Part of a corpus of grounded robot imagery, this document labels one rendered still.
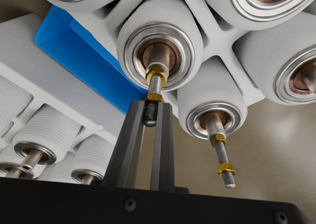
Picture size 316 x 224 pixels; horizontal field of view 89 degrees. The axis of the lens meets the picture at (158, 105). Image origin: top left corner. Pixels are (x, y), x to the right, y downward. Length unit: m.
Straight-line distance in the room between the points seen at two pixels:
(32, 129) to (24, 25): 0.23
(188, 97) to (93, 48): 0.33
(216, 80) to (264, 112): 0.42
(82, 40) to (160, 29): 0.33
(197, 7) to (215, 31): 0.04
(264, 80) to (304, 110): 0.48
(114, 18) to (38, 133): 0.25
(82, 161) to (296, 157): 0.83
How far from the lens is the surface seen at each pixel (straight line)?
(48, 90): 0.38
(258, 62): 0.23
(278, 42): 0.23
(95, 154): 0.40
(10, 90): 0.40
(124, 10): 0.24
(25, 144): 0.38
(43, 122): 0.39
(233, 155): 0.81
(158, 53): 0.17
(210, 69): 0.26
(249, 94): 0.32
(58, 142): 0.37
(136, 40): 0.17
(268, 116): 0.66
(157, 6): 0.18
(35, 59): 0.42
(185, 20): 0.17
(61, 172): 0.51
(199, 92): 0.22
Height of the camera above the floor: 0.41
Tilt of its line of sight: 50 degrees down
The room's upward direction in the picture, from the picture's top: 174 degrees counter-clockwise
